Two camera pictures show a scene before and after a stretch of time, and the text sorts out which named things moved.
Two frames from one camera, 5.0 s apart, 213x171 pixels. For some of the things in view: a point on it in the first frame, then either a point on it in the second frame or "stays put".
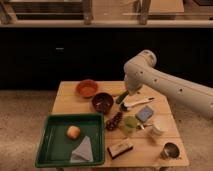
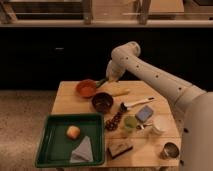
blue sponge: [144, 113] stays put
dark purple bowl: [103, 101] stays put
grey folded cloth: [83, 153] stays put
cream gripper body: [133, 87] → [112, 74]
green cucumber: [120, 98] → [100, 82]
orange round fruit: [73, 132] stays put
